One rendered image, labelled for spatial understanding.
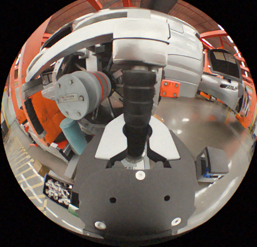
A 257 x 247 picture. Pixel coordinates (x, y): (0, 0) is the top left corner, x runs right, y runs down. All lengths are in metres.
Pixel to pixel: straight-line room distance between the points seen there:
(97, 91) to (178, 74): 0.68
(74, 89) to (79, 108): 0.05
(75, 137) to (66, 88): 0.23
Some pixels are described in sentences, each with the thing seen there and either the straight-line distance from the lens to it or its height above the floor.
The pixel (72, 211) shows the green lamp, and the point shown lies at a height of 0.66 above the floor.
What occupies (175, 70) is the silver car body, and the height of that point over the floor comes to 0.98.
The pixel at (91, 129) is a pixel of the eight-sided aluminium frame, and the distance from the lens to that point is 0.46.
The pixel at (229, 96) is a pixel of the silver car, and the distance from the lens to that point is 2.45.
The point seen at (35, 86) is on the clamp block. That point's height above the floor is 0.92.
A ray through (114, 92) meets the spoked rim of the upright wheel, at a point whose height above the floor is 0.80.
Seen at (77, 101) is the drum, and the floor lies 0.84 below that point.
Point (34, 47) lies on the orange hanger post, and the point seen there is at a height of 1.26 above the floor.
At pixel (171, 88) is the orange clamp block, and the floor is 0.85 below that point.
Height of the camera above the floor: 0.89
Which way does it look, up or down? 32 degrees down
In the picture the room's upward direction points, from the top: straight up
